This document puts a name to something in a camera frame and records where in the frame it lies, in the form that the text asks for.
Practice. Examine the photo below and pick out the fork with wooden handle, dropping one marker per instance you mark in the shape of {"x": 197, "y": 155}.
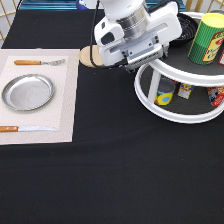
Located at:
{"x": 36, "y": 62}

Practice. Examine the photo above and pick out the blue white food box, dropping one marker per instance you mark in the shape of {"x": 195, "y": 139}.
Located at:
{"x": 185, "y": 90}

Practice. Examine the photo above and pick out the blue yellow can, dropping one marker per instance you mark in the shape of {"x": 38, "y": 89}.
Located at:
{"x": 165, "y": 92}

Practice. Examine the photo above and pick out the red butter box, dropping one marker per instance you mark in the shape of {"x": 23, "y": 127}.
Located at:
{"x": 216, "y": 95}

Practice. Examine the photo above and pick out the black ribbed bowl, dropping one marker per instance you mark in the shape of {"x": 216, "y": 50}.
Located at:
{"x": 189, "y": 28}

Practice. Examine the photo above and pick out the green yellow cylindrical canister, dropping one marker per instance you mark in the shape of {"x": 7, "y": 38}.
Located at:
{"x": 208, "y": 39}

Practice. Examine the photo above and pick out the knife with wooden handle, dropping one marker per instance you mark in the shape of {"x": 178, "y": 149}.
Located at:
{"x": 24, "y": 128}

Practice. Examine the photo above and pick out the beige woven placemat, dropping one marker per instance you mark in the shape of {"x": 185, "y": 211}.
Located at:
{"x": 58, "y": 113}

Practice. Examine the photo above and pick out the round wooden coaster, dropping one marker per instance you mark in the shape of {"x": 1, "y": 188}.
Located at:
{"x": 88, "y": 53}

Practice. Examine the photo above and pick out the white two-tier lazy Susan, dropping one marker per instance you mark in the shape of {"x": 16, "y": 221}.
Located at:
{"x": 177, "y": 66}

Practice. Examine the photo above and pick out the silver metal plate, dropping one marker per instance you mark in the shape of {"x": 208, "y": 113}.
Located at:
{"x": 28, "y": 92}

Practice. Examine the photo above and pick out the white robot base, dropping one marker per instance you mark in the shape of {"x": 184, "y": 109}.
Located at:
{"x": 87, "y": 4}

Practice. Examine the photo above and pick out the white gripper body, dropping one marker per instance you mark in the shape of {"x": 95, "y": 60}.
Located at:
{"x": 131, "y": 35}

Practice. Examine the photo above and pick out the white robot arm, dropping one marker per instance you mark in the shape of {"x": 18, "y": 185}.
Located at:
{"x": 131, "y": 35}

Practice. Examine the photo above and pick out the red raisin box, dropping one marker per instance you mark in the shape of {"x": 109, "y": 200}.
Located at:
{"x": 221, "y": 60}

